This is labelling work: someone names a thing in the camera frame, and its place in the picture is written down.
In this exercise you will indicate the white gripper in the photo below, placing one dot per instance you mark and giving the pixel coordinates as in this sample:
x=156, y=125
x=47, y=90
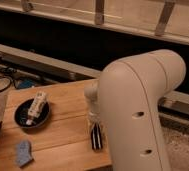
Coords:
x=96, y=136

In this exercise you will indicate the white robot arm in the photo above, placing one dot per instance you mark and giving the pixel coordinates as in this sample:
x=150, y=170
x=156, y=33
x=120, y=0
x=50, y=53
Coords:
x=125, y=99

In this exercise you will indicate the white eraser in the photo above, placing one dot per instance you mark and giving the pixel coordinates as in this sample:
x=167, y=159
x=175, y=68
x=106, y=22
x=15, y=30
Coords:
x=36, y=107

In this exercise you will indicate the wooden board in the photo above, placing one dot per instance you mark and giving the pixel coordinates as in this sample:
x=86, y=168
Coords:
x=62, y=143

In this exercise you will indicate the black round plate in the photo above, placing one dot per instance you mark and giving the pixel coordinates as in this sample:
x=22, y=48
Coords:
x=20, y=115

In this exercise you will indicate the blue box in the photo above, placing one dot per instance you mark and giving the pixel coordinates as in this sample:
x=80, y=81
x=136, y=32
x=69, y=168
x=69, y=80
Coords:
x=25, y=84

